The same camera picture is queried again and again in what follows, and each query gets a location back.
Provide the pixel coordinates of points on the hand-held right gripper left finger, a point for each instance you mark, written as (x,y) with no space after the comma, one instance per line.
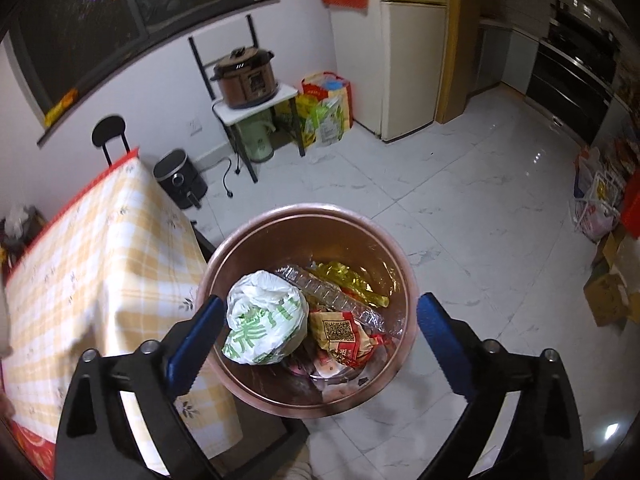
(192,345)

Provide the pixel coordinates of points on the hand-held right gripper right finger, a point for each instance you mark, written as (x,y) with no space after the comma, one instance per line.
(445,345)

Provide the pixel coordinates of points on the white green plastic bag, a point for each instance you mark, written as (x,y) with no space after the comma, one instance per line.
(265,315)

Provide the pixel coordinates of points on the red snack packet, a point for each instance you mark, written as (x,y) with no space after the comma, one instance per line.
(340,335)

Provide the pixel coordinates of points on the gold foil wrapper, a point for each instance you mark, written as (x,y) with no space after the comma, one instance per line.
(350,280)

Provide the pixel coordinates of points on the clear plastic bottle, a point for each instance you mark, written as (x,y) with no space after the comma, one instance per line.
(330,292)

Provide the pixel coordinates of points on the brown round waste bin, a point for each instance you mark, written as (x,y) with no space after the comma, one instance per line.
(310,235)

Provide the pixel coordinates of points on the black air fryer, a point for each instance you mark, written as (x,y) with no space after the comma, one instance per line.
(180,177)

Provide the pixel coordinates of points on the cardboard box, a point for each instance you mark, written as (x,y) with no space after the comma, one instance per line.
(610,297)
(622,247)

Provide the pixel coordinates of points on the black round basket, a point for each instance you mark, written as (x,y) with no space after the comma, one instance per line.
(35,230)

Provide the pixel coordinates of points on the pale green electric kettle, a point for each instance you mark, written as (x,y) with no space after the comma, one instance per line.
(257,142)

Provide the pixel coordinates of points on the crumpled clear plastic bag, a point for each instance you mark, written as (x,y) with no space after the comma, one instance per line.
(17,217)

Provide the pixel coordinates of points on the black round stool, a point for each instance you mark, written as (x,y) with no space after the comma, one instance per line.
(110,130)

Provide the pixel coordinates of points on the red box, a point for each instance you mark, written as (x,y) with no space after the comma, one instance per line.
(632,205)

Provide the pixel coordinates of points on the black rack white shelf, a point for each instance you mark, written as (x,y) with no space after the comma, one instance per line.
(260,105)

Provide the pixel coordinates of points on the pile of colourful packets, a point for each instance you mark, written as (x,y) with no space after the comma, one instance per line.
(625,155)

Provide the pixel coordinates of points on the colourful shopping bag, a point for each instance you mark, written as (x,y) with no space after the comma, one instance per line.
(325,110)

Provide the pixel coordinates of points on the yellow snack packet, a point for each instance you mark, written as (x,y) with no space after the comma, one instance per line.
(61,107)

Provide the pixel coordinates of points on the brown pressure cooker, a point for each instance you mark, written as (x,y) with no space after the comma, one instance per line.
(245,77)

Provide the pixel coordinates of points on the white refrigerator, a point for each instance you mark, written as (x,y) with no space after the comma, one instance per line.
(410,60)

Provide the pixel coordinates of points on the black window sill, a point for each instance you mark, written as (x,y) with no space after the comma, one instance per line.
(165,52)

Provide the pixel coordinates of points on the black built-in oven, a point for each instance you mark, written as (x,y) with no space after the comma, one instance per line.
(570,75)

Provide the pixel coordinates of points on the white kitchen counter cabinet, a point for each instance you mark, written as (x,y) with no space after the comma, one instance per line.
(517,55)

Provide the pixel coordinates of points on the dark window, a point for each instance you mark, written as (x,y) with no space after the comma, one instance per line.
(100,10)

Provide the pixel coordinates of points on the white wall socket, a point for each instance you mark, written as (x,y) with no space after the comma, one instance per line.
(195,127)

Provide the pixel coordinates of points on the wooden door frame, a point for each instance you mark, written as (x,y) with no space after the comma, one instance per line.
(457,60)

